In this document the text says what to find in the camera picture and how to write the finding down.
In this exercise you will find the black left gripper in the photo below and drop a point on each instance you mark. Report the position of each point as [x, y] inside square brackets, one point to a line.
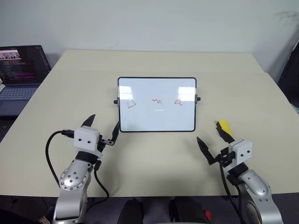
[108, 142]

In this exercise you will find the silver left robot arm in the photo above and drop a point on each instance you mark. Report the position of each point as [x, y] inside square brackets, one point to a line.
[72, 179]

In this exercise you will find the yellow eraser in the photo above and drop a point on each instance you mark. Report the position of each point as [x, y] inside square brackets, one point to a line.
[226, 126]

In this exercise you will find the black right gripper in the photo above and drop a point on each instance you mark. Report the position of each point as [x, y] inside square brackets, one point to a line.
[226, 156]

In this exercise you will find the large black object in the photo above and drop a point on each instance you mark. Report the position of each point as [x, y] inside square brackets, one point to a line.
[289, 79]

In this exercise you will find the open blue laptop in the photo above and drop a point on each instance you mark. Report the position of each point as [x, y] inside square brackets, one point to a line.
[18, 70]

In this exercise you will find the small red object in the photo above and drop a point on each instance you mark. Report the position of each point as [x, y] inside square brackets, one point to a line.
[208, 214]

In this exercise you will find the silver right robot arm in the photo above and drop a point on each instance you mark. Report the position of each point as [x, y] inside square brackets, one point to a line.
[257, 191]

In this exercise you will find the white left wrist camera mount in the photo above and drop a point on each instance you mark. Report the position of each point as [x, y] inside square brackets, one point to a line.
[86, 138]

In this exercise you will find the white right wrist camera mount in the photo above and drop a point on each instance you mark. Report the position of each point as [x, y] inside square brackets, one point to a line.
[243, 150]

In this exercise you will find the small black-framed whiteboard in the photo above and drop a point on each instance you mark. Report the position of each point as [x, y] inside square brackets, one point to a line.
[157, 105]

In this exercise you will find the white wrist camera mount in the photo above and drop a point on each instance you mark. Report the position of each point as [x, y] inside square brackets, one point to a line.
[86, 138]
[243, 150]

